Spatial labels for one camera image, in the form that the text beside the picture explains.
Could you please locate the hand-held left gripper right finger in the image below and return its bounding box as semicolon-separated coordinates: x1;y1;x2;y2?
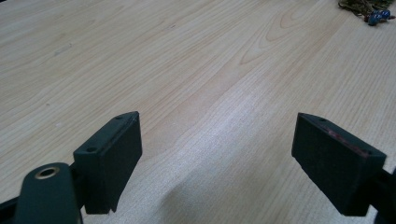
290;112;388;217

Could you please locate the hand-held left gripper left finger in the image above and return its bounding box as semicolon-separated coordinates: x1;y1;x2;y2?
73;111;143;216

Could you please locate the blue patterned small object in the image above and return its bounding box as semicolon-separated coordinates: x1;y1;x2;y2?
367;9;392;26

